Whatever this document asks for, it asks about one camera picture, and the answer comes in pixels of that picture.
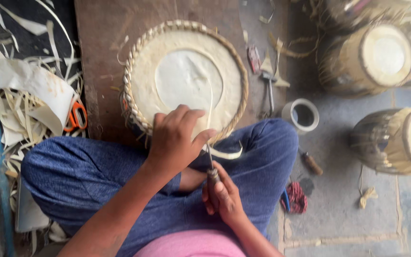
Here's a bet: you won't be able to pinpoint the person's left hand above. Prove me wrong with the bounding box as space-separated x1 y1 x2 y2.
148 104 217 176

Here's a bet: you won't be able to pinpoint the person's right hand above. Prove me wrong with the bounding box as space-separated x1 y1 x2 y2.
202 161 248 226

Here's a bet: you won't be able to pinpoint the wooden handled cutting knife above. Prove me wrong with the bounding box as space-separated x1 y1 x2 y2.
205 143 221 200

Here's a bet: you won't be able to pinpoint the drum with braided rim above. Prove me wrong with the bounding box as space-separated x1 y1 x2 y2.
120 20 249 145

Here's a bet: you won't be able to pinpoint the cut strip of drum skin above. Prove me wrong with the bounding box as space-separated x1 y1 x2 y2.
201 77 243 160

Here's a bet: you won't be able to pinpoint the person's pink shirt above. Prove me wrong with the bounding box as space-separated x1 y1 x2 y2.
133 229 248 257

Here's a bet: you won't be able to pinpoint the person's blue trousers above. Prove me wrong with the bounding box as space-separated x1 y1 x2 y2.
21 119 299 257

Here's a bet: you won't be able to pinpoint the red rag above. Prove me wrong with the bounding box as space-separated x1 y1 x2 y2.
280 181 308 214

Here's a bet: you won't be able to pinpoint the brown wooden board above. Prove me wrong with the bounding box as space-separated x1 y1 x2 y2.
74 0 289 147

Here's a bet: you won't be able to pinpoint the small metal hammer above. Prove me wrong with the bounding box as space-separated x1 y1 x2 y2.
259 71 278 118

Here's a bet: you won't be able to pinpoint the small red packet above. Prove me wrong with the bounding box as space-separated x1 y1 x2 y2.
246 44 262 74

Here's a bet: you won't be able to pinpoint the pile of hide scraps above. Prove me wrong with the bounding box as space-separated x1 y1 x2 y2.
0 0 86 215

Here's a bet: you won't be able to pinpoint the large curled hide sheet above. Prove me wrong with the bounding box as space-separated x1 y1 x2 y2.
0 59 78 136

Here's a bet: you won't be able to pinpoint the grey flat board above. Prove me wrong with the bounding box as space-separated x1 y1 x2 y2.
16 175 51 233

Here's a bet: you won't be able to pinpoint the laced wooden drum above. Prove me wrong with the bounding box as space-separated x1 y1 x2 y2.
348 107 411 176
313 0 411 33
318 23 411 98

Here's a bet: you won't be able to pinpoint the blue handled tool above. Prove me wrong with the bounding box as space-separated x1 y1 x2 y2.
282 188 291 213

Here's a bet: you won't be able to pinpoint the wooden handled awl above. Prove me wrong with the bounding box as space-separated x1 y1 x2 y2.
298 146 324 176

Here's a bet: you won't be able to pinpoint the orange handled scissors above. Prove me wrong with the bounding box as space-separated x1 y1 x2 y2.
64 101 88 133

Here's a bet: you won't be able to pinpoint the knotted cord scrap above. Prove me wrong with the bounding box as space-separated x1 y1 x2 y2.
357 165 379 210

